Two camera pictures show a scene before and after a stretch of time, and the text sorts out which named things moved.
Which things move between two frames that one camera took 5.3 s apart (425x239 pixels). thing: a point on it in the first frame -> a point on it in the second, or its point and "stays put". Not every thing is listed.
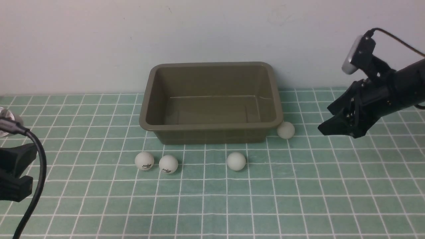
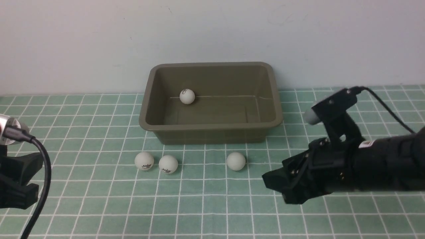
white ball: [236, 161] stays put
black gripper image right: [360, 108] -> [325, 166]
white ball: [286, 130] -> [187, 96]
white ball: [144, 161] stays put
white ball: [168, 164] stays put
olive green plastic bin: [212, 103] stays put
